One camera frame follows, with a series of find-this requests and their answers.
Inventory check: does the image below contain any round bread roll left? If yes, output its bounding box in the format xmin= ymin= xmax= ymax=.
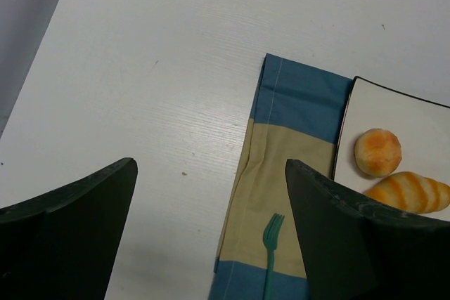
xmin=354 ymin=129 xmax=402 ymax=177

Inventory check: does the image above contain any white square plate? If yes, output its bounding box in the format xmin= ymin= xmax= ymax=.
xmin=333 ymin=77 xmax=449 ymax=194

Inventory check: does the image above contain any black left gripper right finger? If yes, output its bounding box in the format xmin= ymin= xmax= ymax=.
xmin=285 ymin=159 xmax=449 ymax=299

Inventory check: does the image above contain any green plastic fork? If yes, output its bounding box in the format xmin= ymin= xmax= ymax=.
xmin=263 ymin=214 xmax=285 ymax=300

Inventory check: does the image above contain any long striped bread loaf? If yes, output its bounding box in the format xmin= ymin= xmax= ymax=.
xmin=364 ymin=171 xmax=449 ymax=214

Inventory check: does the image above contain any blue and beige placemat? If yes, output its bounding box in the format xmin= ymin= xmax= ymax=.
xmin=210 ymin=54 xmax=352 ymax=299

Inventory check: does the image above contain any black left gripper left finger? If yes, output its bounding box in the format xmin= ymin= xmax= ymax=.
xmin=1 ymin=158 xmax=137 ymax=299

